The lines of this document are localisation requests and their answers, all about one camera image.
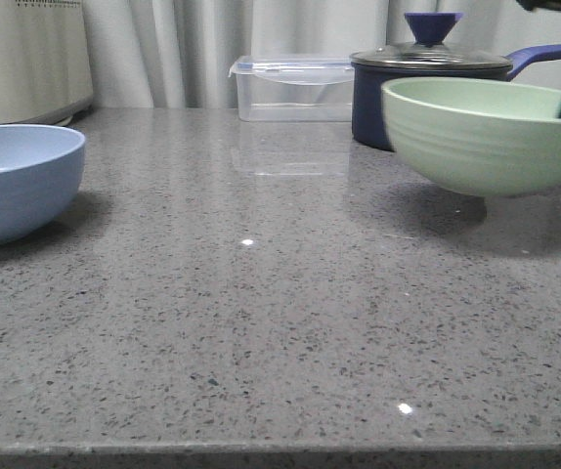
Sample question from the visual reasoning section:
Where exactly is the blue saucepan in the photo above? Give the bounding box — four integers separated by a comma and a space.
351, 44, 561, 150

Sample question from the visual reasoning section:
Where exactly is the glass pot lid blue knob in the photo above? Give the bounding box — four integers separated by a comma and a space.
349, 12, 514, 70

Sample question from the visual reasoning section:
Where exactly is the green bowl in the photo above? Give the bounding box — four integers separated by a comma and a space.
381, 77, 561, 196

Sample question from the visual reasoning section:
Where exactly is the clear plastic lidded container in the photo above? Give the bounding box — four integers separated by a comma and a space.
229, 54, 354, 122

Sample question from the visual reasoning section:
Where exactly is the white curtain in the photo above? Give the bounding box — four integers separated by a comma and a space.
83, 1, 561, 108

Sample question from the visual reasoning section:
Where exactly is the cream toaster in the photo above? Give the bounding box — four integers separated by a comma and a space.
0, 1, 94, 124

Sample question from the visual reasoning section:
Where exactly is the blue bowl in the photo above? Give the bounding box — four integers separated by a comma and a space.
0, 124, 86, 245

